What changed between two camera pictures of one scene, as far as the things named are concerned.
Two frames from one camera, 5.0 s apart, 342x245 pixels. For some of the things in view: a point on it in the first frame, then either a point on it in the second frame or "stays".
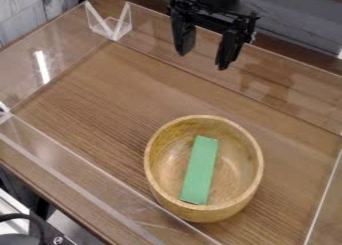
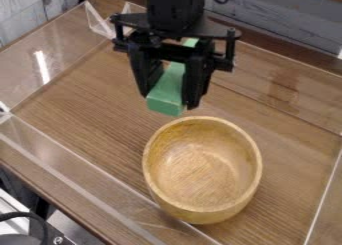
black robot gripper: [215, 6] -> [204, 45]
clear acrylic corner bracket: [109, 27] stays
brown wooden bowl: [236, 170] stays
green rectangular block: [198, 180] -> [167, 95]
